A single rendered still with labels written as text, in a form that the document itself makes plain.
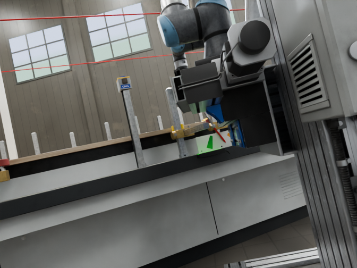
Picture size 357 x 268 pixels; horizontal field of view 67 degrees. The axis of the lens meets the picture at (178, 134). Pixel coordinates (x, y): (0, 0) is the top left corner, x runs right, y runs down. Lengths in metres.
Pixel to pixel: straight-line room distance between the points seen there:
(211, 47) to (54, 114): 6.82
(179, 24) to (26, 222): 1.17
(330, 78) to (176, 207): 1.47
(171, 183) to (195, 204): 0.35
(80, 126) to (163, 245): 5.73
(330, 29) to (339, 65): 0.05
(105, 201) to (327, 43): 1.30
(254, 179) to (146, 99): 5.04
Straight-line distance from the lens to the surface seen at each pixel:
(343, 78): 0.47
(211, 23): 1.03
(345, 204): 0.70
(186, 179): 1.62
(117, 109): 6.95
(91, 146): 1.66
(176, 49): 1.49
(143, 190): 1.55
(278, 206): 2.22
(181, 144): 1.59
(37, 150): 2.62
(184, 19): 1.02
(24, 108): 8.09
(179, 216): 1.84
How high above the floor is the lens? 0.78
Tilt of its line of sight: 2 degrees up
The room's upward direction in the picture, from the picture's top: 13 degrees counter-clockwise
